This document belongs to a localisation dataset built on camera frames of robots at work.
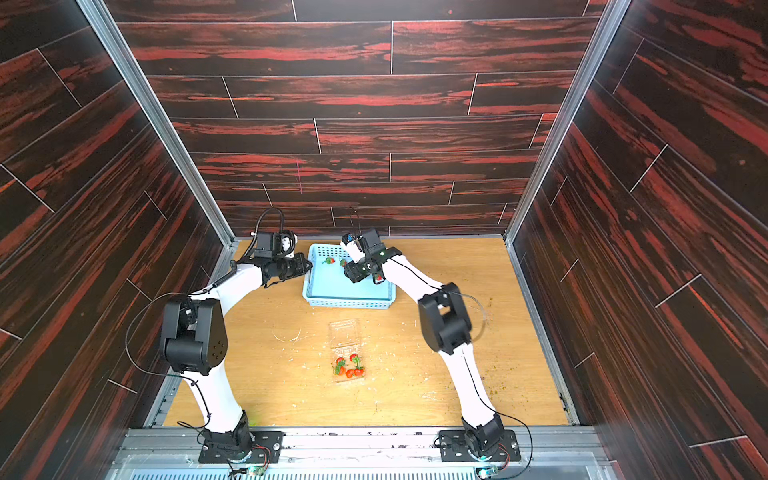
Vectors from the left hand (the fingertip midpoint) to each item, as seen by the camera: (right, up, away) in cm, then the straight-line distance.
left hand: (314, 263), depth 98 cm
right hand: (+15, 0, +5) cm, 15 cm away
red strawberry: (+4, +1, +7) cm, 8 cm away
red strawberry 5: (+15, -28, -11) cm, 34 cm away
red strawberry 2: (+9, 0, +7) cm, 11 cm away
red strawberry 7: (+13, -32, -13) cm, 37 cm away
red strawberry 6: (+16, -32, -12) cm, 38 cm away
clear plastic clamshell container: (+12, -29, -9) cm, 33 cm away
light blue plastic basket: (+4, -8, +4) cm, 10 cm away
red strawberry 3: (+22, -4, -23) cm, 32 cm away
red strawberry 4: (+10, -29, -11) cm, 33 cm away
